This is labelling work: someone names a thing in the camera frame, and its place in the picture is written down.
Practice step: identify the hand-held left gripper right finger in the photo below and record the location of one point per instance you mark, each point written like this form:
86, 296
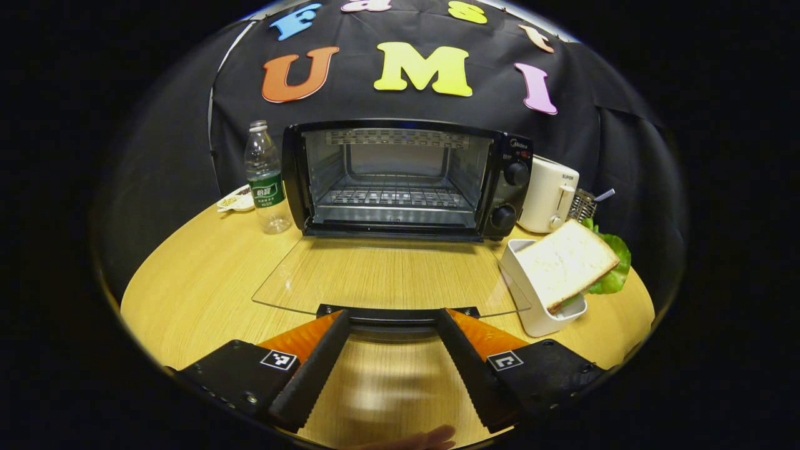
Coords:
469, 369

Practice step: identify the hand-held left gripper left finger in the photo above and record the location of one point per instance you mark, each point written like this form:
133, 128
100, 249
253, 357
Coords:
312, 372

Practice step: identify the lettuce bread sandwich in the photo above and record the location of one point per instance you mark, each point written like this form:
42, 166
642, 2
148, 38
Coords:
562, 262

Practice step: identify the black electric oven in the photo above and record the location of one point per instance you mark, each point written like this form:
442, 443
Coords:
514, 200

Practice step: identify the white rectangular tray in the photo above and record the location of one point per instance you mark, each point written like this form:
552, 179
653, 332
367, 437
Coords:
531, 306

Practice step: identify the small white snack dish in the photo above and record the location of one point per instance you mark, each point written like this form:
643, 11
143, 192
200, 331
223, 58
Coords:
236, 201

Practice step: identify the clear plastic water bottle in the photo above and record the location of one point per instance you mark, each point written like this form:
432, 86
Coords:
267, 187

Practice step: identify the white toaster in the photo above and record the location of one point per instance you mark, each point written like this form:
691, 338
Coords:
547, 194

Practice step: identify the black backdrop cloth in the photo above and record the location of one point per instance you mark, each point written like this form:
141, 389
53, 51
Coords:
437, 106

